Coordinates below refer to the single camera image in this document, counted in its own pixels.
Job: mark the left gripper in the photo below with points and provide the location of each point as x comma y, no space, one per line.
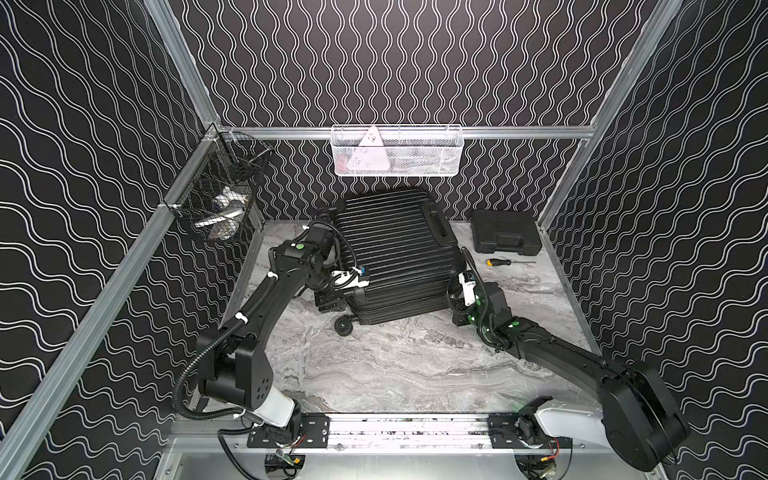
330,298

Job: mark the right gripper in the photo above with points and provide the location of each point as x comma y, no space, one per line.
457,302

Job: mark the black hard-shell suitcase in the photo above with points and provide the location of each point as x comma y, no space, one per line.
407,250

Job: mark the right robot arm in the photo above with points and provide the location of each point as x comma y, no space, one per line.
637,416

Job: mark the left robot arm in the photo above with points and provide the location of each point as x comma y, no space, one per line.
233,367

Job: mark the black plastic tool case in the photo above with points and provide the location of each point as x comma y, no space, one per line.
505,231

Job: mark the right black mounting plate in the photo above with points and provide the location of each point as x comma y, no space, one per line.
512,431

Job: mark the black mounting plate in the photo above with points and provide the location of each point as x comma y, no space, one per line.
307,430
512,431

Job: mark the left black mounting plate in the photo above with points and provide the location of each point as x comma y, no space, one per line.
307,430

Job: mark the yellow black handled screwdriver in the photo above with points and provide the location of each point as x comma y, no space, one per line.
499,262

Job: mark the black wire mesh basket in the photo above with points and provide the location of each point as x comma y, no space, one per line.
214,208

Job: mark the clear plastic wall bin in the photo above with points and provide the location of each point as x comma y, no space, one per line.
397,150

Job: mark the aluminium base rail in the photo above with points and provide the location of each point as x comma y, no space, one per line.
433,433

